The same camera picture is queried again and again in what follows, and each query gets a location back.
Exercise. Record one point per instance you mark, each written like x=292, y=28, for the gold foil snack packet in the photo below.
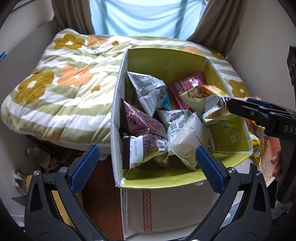
x=258, y=140

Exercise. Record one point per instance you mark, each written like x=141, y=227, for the left brown curtain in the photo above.
x=75, y=14

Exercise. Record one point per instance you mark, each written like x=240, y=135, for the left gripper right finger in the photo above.
x=242, y=211

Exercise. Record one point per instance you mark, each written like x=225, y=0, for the floral striped quilt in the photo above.
x=67, y=98

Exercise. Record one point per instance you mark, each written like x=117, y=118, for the blue sheer curtain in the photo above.
x=169, y=19

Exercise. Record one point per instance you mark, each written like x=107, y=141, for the brown curtain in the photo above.
x=75, y=14
x=219, y=26

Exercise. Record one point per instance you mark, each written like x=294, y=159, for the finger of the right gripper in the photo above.
x=262, y=112

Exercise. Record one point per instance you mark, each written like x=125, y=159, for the grey white snack packet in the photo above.
x=151, y=92

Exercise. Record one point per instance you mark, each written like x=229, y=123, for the cream orange snack bag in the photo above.
x=208, y=102

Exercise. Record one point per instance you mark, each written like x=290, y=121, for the pink snack packet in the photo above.
x=184, y=85

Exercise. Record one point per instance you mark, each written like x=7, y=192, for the maroon snack packet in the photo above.
x=143, y=138

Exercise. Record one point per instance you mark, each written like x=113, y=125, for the white teal snack packet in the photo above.
x=173, y=121

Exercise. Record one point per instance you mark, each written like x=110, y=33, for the person right hand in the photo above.
x=276, y=160

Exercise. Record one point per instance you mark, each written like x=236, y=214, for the green cardboard box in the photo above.
x=157, y=199

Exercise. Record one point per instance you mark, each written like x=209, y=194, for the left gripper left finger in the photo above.
x=52, y=211

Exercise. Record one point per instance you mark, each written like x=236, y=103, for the right brown curtain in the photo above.
x=219, y=26

